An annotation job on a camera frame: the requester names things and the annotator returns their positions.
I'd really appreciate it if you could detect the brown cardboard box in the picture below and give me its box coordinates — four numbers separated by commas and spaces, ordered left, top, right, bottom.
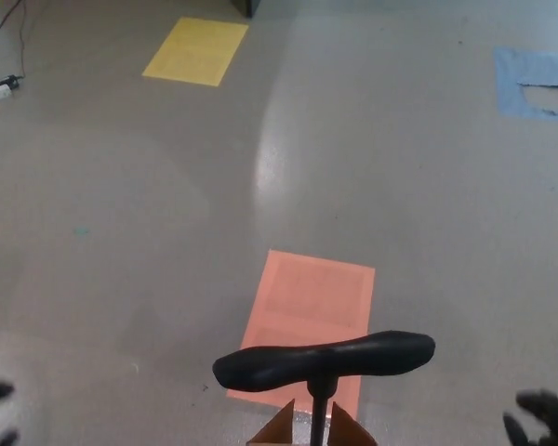
246, 398, 378, 446

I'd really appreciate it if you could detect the thin dark red cable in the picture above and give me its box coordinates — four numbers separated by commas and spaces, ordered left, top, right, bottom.
18, 0, 29, 79

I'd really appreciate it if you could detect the orange paper sheet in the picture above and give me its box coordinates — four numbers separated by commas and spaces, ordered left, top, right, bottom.
225, 249, 377, 413

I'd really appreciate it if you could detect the dark cabinet corner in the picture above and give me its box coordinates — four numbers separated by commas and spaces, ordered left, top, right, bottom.
230, 0, 263, 20

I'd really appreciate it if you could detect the yellow paper sheet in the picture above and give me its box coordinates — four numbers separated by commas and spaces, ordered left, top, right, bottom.
141, 17, 250, 87

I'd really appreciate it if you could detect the torn blue paper sheet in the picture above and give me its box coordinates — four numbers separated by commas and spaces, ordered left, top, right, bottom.
493, 46, 558, 125

